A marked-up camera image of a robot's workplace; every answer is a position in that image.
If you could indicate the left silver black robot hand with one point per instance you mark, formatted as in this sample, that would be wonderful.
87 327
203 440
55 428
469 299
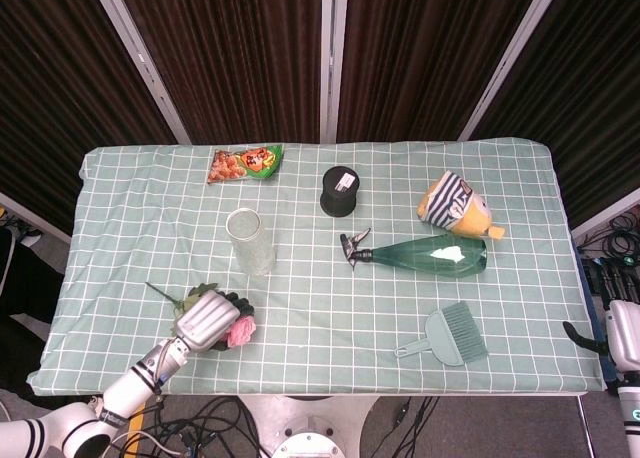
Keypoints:
205 320

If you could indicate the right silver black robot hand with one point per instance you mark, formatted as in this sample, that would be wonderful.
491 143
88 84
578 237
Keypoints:
625 333

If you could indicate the pink rose bouquet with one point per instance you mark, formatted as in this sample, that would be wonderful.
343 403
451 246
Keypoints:
242 330

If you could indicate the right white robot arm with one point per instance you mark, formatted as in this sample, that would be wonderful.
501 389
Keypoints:
630 413

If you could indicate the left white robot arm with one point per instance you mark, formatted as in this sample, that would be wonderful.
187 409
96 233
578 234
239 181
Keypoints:
125 388

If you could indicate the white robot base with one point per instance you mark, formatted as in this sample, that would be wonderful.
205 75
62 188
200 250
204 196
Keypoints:
305 423

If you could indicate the clear textured glass vase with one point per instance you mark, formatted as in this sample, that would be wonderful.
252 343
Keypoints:
255 255

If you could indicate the green checked tablecloth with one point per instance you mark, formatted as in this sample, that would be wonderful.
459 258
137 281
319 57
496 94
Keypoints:
320 318

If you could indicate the teal hand brush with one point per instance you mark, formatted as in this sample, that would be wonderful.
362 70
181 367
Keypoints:
467 333

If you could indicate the green orange snack bag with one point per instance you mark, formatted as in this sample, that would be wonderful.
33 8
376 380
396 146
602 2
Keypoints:
240 164

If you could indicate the black mesh pen holder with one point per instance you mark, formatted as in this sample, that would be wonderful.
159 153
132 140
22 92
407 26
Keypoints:
340 198

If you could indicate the green spray bottle black nozzle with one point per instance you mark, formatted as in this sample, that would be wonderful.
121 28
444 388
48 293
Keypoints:
425 260

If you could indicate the yellow plush toy striped outfit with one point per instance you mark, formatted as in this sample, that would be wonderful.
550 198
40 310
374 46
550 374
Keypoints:
450 203

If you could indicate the grey metal frame post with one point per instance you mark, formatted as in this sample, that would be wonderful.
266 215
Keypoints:
332 58
145 63
510 63

